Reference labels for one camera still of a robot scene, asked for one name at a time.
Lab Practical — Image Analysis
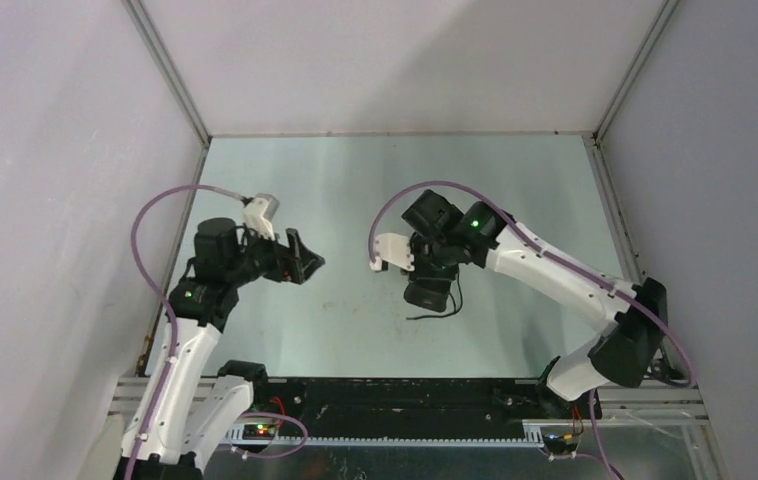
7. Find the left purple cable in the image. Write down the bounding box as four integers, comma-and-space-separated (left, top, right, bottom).
123, 184, 251, 480

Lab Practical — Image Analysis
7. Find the black shoelace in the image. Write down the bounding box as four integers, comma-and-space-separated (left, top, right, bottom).
403, 276, 464, 321

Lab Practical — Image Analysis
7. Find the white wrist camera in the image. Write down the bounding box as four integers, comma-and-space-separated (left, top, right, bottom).
369, 233, 415, 272
242, 193, 280, 241

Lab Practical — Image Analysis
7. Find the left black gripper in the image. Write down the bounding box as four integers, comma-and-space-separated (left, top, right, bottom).
226, 222, 324, 287

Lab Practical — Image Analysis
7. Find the left circuit board with leds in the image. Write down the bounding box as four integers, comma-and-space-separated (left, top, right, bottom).
241, 423, 278, 441

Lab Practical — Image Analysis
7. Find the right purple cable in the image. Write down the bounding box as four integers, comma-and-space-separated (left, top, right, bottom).
368, 180, 697, 389

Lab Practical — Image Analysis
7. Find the purple cable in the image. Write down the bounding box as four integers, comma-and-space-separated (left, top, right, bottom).
123, 184, 251, 480
368, 180, 697, 389

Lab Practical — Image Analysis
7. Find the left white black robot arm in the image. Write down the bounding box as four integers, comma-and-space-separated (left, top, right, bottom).
114, 217, 325, 479

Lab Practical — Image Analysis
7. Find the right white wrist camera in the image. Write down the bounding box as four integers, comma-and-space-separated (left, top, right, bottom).
369, 233, 415, 272

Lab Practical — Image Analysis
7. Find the black sneaker shoe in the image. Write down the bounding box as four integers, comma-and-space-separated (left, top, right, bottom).
403, 266, 459, 314

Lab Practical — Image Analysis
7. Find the circuit board with leds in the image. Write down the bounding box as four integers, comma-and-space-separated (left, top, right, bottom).
241, 423, 278, 441
542, 434, 578, 458

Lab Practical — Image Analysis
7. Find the slotted grey cable duct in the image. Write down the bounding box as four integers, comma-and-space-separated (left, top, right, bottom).
216, 423, 544, 450

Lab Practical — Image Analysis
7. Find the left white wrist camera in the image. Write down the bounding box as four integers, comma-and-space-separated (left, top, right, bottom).
242, 193, 280, 241

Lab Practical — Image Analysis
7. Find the aluminium front rail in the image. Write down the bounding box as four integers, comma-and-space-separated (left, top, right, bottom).
108, 377, 709, 422

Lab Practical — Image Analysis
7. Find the right circuit board with leds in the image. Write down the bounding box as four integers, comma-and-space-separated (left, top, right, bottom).
542, 434, 578, 458

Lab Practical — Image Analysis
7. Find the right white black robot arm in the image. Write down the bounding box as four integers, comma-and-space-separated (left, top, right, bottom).
401, 189, 667, 418

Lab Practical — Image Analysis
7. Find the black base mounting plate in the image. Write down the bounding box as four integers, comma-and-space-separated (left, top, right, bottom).
256, 377, 602, 441

